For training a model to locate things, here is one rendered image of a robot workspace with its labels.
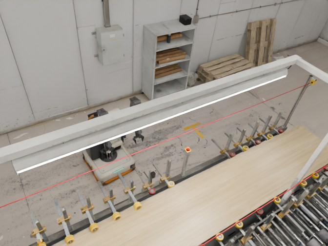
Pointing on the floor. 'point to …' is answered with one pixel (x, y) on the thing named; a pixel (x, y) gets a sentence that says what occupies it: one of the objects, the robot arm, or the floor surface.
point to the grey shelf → (166, 81)
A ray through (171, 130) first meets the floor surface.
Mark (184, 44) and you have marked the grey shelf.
